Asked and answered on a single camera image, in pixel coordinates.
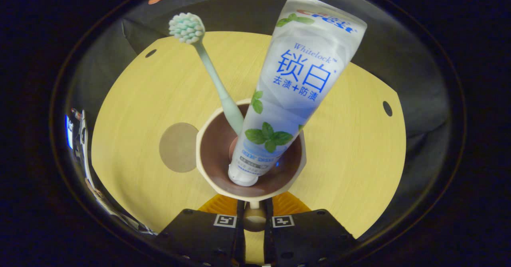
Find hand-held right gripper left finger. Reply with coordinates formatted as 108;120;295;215
156;193;245;267

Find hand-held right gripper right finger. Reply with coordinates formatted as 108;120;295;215
263;191;356;267

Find beige cup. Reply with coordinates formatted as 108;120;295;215
196;99;307;232

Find brown round coaster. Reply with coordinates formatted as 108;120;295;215
159;123;199;173

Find white toothpaste tube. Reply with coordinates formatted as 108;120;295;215
228;0;367;187

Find pale green toothbrush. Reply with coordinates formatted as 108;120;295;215
168;12;245;136

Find black backdrop cloth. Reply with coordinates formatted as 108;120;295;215
52;0;463;239

